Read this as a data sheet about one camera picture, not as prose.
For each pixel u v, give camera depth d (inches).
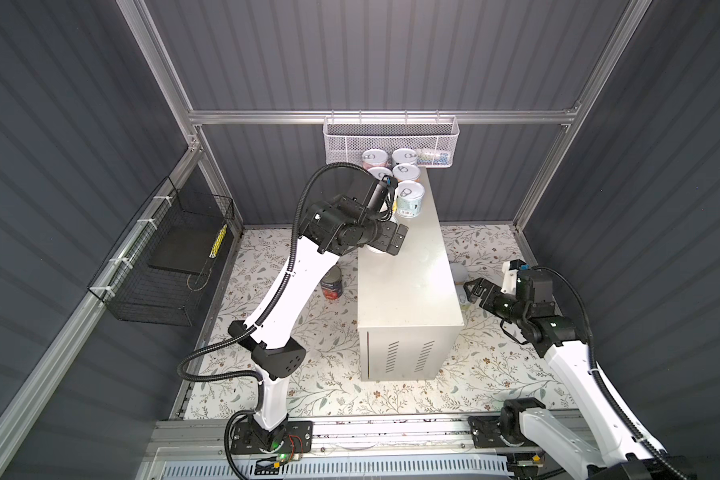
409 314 22.8
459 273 41.4
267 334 17.6
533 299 22.8
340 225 17.1
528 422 24.4
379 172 30.5
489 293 27.3
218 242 31.4
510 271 27.8
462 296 30.0
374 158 32.5
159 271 28.4
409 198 28.4
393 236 23.6
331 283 36.8
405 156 32.5
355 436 29.7
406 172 30.8
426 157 35.9
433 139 32.6
